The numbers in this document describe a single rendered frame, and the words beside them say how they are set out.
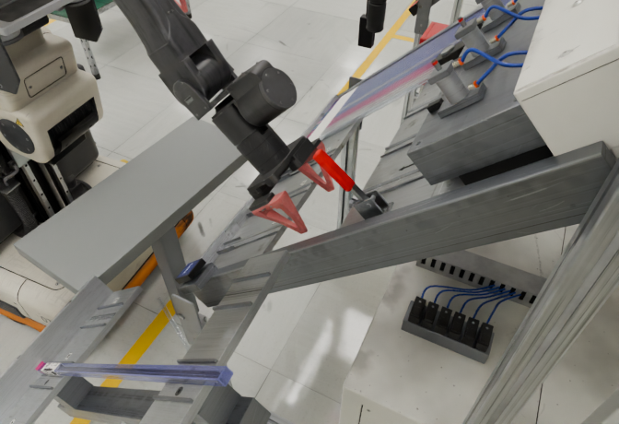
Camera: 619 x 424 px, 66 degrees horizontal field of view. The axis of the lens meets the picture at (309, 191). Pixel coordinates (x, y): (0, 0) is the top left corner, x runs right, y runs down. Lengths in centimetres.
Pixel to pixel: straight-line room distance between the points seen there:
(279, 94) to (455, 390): 60
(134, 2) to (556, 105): 49
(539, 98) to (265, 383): 132
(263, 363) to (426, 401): 80
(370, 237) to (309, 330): 113
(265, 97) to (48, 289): 114
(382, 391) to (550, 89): 64
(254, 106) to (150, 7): 17
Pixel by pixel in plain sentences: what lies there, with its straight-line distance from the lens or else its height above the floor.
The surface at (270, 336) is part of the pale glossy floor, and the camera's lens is 167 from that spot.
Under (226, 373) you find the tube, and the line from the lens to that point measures 45.
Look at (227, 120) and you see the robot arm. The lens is 67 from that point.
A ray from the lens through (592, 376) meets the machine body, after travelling 105.
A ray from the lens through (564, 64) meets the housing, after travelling 43.
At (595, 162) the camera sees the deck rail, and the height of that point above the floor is 121.
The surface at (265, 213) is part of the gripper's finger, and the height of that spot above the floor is 96.
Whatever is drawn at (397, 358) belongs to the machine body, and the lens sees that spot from 95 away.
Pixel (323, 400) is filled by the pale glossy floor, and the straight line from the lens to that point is 158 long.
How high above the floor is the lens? 146
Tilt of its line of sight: 44 degrees down
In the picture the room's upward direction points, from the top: straight up
